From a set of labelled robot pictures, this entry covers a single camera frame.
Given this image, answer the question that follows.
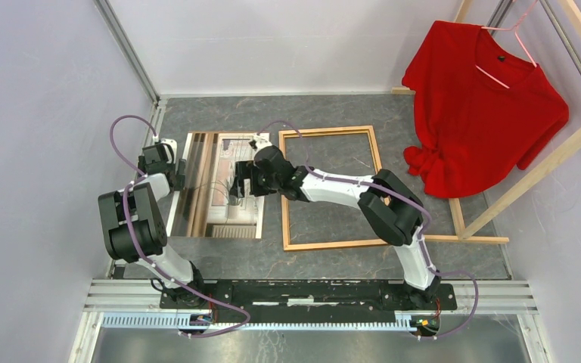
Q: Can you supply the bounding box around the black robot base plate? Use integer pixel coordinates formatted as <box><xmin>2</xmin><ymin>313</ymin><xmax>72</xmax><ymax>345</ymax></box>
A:
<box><xmin>160</xmin><ymin>279</ymin><xmax>458</xmax><ymax>324</ymax></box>

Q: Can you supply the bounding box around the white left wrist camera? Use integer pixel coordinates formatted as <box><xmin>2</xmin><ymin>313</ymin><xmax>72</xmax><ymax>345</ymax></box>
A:
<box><xmin>153</xmin><ymin>137</ymin><xmax>177</xmax><ymax>150</ymax></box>

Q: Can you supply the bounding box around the red t-shirt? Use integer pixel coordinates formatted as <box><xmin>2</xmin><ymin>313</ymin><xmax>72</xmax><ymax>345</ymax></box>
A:
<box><xmin>402</xmin><ymin>20</ymin><xmax>569</xmax><ymax>199</ymax></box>

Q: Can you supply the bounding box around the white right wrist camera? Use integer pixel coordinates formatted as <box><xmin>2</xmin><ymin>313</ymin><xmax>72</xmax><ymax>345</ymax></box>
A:
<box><xmin>248</xmin><ymin>134</ymin><xmax>272</xmax><ymax>151</ymax></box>

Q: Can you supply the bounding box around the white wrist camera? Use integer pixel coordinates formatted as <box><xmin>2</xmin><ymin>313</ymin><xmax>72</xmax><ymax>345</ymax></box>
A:
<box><xmin>153</xmin><ymin>137</ymin><xmax>177</xmax><ymax>150</ymax></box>
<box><xmin>248</xmin><ymin>134</ymin><xmax>272</xmax><ymax>151</ymax></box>

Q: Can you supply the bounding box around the wooden clothes rack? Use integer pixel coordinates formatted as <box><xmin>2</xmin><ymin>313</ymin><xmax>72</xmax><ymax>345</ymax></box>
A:
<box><xmin>390</xmin><ymin>0</ymin><xmax>581</xmax><ymax>246</ymax></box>

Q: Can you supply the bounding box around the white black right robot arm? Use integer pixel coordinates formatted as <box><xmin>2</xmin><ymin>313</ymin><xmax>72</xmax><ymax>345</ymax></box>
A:
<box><xmin>228</xmin><ymin>141</ymin><xmax>440</xmax><ymax>309</ymax></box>

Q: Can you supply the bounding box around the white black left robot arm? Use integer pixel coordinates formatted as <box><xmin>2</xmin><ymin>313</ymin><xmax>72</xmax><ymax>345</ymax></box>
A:
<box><xmin>98</xmin><ymin>139</ymin><xmax>207</xmax><ymax>309</ymax></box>

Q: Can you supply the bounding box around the aluminium rail frame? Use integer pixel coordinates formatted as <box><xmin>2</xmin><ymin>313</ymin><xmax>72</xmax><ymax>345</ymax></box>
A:
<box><xmin>69</xmin><ymin>279</ymin><xmax>552</xmax><ymax>362</ymax></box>

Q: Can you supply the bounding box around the plant window photo print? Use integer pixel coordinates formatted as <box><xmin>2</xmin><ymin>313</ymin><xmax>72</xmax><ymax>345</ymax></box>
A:
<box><xmin>166</xmin><ymin>132</ymin><xmax>265</xmax><ymax>239</ymax></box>

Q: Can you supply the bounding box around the pink clothes hanger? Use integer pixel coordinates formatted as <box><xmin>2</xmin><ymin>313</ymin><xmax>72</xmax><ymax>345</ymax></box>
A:
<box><xmin>474</xmin><ymin>0</ymin><xmax>541</xmax><ymax>90</ymax></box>

